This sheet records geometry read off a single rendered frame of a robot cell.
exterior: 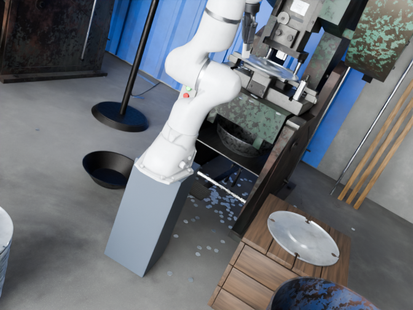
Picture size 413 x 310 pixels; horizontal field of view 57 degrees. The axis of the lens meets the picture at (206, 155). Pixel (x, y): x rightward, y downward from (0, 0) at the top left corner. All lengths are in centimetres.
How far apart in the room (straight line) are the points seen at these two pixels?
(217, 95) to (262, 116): 60
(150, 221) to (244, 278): 39
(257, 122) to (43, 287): 108
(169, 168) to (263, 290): 54
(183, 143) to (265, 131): 60
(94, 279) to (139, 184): 38
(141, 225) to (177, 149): 33
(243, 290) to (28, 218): 87
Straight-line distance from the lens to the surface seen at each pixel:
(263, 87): 181
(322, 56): 209
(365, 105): 307
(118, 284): 150
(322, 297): 119
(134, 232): 145
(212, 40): 115
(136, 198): 138
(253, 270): 140
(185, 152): 127
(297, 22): 186
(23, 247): 156
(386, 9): 152
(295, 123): 170
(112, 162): 208
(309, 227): 161
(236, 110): 180
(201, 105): 121
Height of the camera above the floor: 109
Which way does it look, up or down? 25 degrees down
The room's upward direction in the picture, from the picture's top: 23 degrees clockwise
